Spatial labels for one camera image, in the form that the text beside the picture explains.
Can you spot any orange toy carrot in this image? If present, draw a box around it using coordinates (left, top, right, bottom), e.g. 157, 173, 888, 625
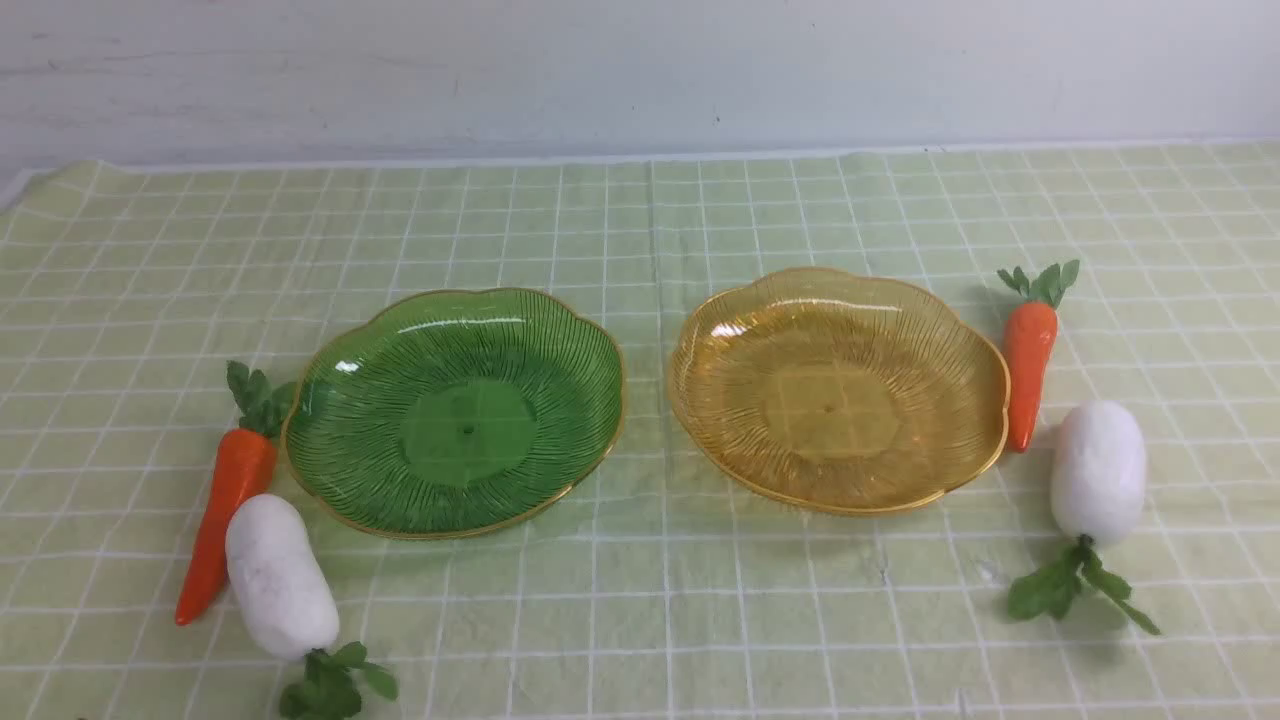
997, 259, 1080, 454
174, 360, 294, 626

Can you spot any white toy radish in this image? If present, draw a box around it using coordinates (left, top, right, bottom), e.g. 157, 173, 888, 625
1005, 400, 1162, 635
225, 495, 401, 719

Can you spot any amber plastic plate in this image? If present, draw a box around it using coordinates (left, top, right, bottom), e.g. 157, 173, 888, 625
667, 266, 1011, 516

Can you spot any green plastic plate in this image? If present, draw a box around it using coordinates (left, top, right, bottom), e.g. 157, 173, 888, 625
282, 288, 627, 541

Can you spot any green checked tablecloth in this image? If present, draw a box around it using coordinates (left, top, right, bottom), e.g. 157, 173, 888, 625
1, 143, 1279, 719

